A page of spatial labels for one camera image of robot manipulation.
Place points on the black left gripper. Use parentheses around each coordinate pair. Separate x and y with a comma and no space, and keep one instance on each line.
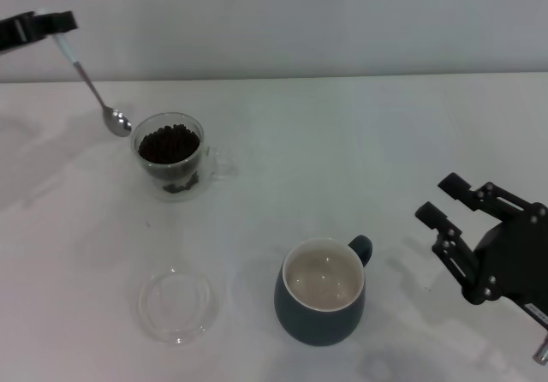
(15,33)

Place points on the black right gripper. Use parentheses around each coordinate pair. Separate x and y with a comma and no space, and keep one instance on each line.
(518,262)

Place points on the coffee beans pile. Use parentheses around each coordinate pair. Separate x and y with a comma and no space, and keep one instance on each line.
(169,146)

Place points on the dark green ceramic mug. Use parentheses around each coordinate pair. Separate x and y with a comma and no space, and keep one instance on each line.
(317,326)

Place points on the clear glass saucer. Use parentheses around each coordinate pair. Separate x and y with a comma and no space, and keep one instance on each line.
(171,330)

